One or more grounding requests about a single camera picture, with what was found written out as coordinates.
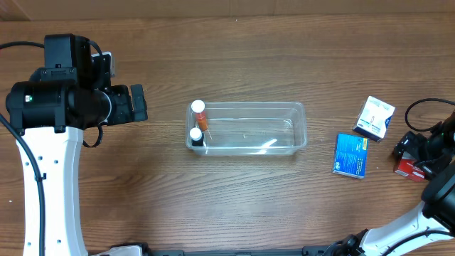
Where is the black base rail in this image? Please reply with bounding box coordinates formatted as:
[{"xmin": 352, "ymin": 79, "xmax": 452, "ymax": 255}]
[{"xmin": 96, "ymin": 241, "xmax": 341, "ymax": 256}]

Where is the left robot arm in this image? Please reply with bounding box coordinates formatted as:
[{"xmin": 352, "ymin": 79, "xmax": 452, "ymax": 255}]
[{"xmin": 1, "ymin": 34, "xmax": 148, "ymax": 255}]

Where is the red white box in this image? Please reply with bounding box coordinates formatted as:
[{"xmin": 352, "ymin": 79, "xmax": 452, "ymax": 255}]
[{"xmin": 394, "ymin": 152, "xmax": 425, "ymax": 182}]

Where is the clear plastic container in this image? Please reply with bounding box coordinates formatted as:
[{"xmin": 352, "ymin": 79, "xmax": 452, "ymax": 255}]
[{"xmin": 186, "ymin": 102, "xmax": 307, "ymax": 156}]

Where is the orange bottle white cap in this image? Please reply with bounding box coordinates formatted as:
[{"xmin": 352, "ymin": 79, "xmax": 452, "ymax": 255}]
[{"xmin": 191, "ymin": 100, "xmax": 208, "ymax": 132}]

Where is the white blue box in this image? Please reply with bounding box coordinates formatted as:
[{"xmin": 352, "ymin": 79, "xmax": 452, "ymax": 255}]
[{"xmin": 353, "ymin": 96, "xmax": 395, "ymax": 142}]

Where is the black bottle white cap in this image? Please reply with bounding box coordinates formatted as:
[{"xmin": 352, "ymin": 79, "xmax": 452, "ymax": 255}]
[{"xmin": 189, "ymin": 127, "xmax": 204, "ymax": 146}]

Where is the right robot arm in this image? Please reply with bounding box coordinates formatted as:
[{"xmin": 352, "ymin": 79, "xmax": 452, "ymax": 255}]
[{"xmin": 324, "ymin": 114, "xmax": 454, "ymax": 255}]

